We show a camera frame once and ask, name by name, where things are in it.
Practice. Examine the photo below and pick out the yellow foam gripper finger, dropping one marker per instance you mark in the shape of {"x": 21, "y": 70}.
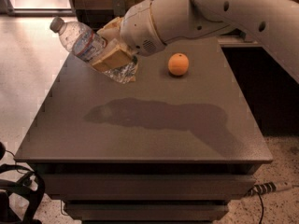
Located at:
{"x": 116, "y": 54}
{"x": 111, "y": 30}

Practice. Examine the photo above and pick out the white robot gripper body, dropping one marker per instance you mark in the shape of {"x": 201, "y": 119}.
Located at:
{"x": 136, "y": 32}

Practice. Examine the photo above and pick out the clear plastic water bottle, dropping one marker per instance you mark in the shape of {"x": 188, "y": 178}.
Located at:
{"x": 83, "y": 42}

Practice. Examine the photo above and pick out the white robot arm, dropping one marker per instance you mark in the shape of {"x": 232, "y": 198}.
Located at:
{"x": 274, "y": 24}

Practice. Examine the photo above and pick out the green and yellow sponge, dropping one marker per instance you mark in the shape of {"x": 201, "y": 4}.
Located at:
{"x": 133, "y": 69}

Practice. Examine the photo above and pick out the orange fruit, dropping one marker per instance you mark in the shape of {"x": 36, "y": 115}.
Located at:
{"x": 178, "y": 64}

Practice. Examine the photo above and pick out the grey drawer cabinet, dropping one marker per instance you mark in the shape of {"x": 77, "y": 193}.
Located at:
{"x": 160, "y": 150}

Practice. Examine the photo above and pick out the white power strip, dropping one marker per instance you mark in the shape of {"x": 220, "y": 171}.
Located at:
{"x": 262, "y": 189}

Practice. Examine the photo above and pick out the left grey metal bracket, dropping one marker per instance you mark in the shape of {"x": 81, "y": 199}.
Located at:
{"x": 118, "y": 7}

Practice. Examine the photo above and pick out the black bag with straps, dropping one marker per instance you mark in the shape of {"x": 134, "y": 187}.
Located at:
{"x": 30, "y": 187}

